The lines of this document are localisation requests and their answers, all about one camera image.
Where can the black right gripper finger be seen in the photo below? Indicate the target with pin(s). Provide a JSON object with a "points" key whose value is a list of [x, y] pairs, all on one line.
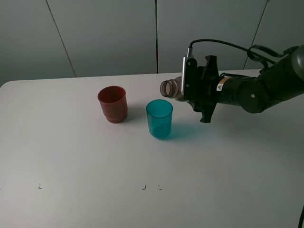
{"points": [[207, 111], [211, 66]]}

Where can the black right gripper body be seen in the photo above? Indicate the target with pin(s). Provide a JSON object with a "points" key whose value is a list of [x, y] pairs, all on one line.
{"points": [[199, 86]]}

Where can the smoky translucent water bottle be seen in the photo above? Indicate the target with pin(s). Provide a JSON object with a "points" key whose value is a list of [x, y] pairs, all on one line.
{"points": [[172, 89]]}

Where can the teal translucent plastic cup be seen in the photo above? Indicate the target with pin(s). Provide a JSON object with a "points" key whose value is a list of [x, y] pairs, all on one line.
{"points": [[159, 117]]}

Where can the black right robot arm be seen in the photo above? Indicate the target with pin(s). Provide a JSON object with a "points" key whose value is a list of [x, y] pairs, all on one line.
{"points": [[282, 81]]}

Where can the red plastic cup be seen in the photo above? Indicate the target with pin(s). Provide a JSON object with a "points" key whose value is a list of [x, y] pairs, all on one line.
{"points": [[113, 102]]}

